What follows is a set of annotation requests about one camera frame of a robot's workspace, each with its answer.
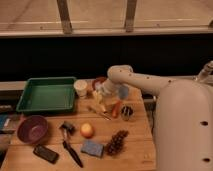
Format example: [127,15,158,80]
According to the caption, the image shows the white paper cup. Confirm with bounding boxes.
[74,80,88,99]

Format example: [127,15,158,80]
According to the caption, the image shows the green plastic tray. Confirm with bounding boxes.
[16,77,76,114]

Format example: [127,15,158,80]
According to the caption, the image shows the blue plastic cup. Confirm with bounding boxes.
[118,85,129,100]

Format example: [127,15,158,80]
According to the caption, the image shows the yellow banana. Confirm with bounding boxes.
[92,91,107,113]

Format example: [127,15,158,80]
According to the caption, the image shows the yellow red apple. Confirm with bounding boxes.
[80,123,95,138]

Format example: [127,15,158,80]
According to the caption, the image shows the purple bowl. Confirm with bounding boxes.
[17,115,48,144]

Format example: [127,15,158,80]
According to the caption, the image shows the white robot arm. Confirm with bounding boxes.
[102,60,213,171]

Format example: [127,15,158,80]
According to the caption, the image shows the blue sponge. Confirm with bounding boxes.
[81,140,104,157]

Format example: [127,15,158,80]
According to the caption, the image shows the orange carrot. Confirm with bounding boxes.
[112,101,121,118]

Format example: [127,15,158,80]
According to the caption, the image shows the purple grape bunch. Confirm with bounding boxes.
[105,130,129,156]

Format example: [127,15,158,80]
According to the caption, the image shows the small metal cup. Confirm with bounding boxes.
[121,106,133,121]

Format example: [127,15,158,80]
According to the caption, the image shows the black rectangular eraser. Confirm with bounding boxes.
[33,145,59,164]

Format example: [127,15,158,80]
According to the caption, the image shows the black dish brush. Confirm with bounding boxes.
[60,121,75,140]

